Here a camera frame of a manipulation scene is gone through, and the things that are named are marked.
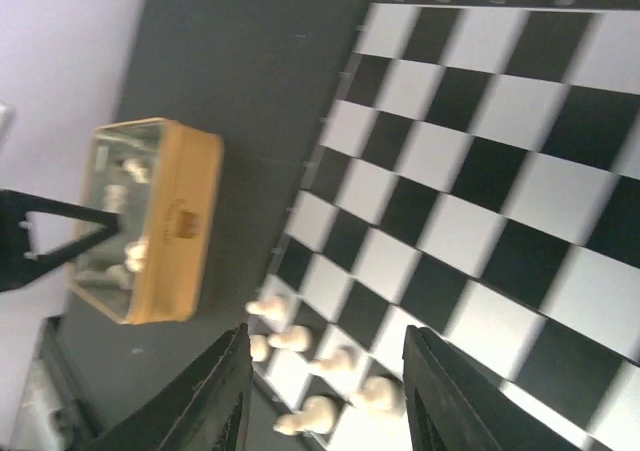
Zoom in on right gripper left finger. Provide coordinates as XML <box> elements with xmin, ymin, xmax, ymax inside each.
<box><xmin>84</xmin><ymin>323</ymin><xmax>252</xmax><ymax>451</ymax></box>

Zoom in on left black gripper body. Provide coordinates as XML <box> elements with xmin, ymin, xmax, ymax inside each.
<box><xmin>1</xmin><ymin>189</ymin><xmax>120</xmax><ymax>292</ymax></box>

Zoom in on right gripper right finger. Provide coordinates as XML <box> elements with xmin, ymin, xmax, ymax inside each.
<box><xmin>403</xmin><ymin>325</ymin><xmax>538</xmax><ymax>450</ymax></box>

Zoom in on white pawn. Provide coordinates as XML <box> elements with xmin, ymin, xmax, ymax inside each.
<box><xmin>267</xmin><ymin>325</ymin><xmax>313</xmax><ymax>353</ymax></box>
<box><xmin>309</xmin><ymin>347</ymin><xmax>355</xmax><ymax>376</ymax></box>
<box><xmin>350</xmin><ymin>376</ymin><xmax>405</xmax><ymax>417</ymax></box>
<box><xmin>273</xmin><ymin>395</ymin><xmax>338</xmax><ymax>436</ymax></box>

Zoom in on white rook corner piece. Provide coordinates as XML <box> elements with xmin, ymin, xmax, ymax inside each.
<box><xmin>250</xmin><ymin>334</ymin><xmax>271</xmax><ymax>362</ymax></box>

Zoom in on white pawn corner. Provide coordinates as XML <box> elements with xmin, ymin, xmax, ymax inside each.
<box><xmin>245</xmin><ymin>295</ymin><xmax>290</xmax><ymax>322</ymax></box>

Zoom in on black and white chessboard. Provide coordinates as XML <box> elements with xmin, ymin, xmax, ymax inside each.
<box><xmin>251</xmin><ymin>0</ymin><xmax>639</xmax><ymax>450</ymax></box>

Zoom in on white pieces in tin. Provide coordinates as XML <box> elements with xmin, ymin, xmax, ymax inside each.
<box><xmin>97</xmin><ymin>157</ymin><xmax>151</xmax><ymax>291</ymax></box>

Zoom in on gold tin tray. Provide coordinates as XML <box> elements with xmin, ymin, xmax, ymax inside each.
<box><xmin>67</xmin><ymin>117</ymin><xmax>224</xmax><ymax>325</ymax></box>

